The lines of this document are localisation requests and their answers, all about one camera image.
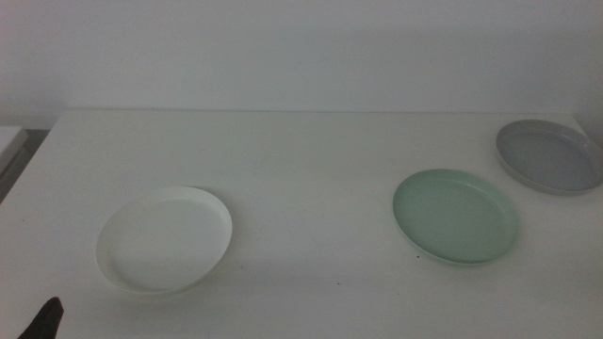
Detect pale green shallow bowl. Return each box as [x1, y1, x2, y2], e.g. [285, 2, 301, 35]
[392, 168, 521, 267]

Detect grey shallow bowl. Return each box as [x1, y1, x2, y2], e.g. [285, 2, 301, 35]
[495, 118, 603, 197]

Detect white shallow bowl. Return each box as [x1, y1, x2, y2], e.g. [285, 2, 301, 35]
[95, 186, 234, 297]

